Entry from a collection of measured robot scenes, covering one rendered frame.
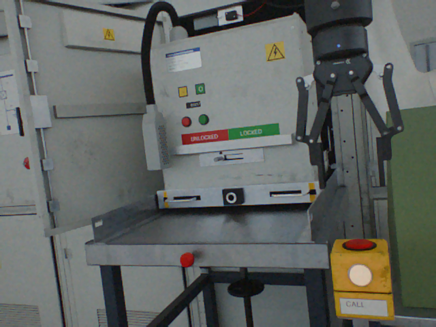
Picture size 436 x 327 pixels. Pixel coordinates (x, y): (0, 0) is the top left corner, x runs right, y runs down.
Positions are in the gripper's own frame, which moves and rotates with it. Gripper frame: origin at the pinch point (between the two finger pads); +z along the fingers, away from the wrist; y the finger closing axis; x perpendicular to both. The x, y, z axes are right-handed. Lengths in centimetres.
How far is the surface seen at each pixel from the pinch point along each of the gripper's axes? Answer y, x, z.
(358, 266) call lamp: -0.2, 4.2, 13.7
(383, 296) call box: -3.2, 3.7, 18.0
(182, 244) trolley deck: 40.0, -19.3, 17.7
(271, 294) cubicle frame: 39, -87, 59
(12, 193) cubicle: 166, -85, 11
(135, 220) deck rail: 65, -38, 16
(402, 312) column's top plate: -5.7, -10.6, 26.9
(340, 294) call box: 2.7, 3.7, 18.2
